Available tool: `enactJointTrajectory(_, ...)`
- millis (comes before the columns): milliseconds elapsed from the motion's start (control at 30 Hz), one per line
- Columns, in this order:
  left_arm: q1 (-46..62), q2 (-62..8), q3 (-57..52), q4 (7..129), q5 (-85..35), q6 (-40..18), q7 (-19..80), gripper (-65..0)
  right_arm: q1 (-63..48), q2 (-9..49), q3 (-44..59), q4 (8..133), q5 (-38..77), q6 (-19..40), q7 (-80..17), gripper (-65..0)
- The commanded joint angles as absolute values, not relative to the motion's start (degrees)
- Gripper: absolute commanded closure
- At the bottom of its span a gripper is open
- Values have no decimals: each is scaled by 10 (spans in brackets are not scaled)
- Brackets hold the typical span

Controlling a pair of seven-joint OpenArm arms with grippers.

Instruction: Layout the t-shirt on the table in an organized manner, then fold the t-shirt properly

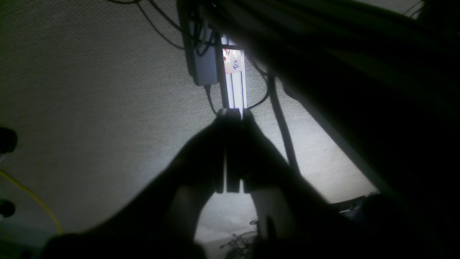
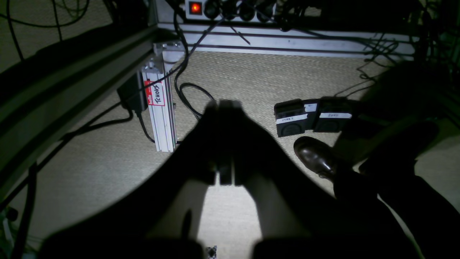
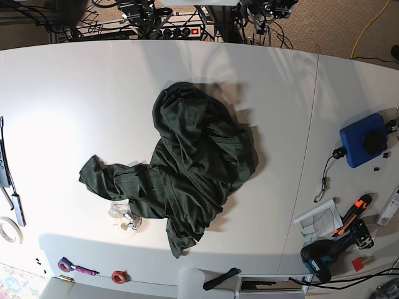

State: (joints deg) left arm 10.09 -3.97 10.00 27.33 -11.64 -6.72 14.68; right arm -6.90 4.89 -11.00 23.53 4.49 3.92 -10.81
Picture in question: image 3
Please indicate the dark green t-shirt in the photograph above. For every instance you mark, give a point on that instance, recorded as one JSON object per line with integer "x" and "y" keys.
{"x": 202, "y": 157}

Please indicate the black power strip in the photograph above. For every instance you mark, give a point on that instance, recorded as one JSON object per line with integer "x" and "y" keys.
{"x": 186, "y": 33}

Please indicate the paper instruction booklet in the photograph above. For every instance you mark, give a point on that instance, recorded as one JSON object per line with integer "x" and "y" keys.
{"x": 320, "y": 221}

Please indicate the red tape roll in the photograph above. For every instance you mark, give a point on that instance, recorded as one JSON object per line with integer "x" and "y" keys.
{"x": 119, "y": 277}

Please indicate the blue box with black knob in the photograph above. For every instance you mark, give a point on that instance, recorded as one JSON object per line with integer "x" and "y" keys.
{"x": 364, "y": 140}

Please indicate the purple marker pen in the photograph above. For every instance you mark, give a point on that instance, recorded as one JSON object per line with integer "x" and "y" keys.
{"x": 85, "y": 270}

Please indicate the orange black utility knife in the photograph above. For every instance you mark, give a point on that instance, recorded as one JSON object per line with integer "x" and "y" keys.
{"x": 356, "y": 210}

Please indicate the purple tape roll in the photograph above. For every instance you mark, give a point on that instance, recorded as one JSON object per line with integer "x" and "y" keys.
{"x": 65, "y": 265}

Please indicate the grey usb hub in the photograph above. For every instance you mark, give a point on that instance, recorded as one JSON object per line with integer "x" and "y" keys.
{"x": 18, "y": 210}

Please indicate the red square card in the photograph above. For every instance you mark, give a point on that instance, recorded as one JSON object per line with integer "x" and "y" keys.
{"x": 357, "y": 264}

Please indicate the dark remote control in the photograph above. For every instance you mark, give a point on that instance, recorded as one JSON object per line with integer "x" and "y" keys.
{"x": 5, "y": 181}

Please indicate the white tape roll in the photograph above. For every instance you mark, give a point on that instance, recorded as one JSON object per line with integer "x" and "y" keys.
{"x": 10, "y": 231}

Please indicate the white rectangular device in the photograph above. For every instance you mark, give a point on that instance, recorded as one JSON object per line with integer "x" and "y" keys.
{"x": 388, "y": 210}

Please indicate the black cordless drill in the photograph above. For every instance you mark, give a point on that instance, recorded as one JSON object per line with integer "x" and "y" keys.
{"x": 319, "y": 255}

